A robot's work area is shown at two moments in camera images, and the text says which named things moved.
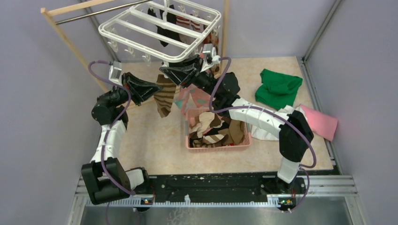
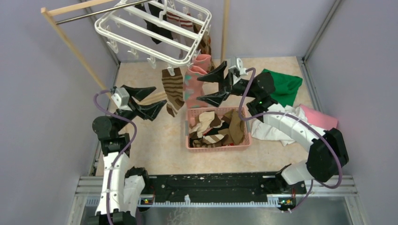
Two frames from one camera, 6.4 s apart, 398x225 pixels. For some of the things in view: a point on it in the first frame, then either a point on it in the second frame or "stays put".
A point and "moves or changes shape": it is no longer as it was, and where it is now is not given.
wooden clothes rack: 46,11 stays put
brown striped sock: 164,98 moves or changes shape
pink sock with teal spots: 201,98 moves or changes shape
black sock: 171,18 → 155,10
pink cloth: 322,125 stays put
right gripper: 180,71 → 216,99
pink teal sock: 181,101 → 192,89
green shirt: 277,91 stays put
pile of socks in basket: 210,130 stays put
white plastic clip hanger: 164,32 moves or changes shape
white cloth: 260,132 stays put
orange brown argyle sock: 212,39 → 205,46
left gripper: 144,89 → 149,110
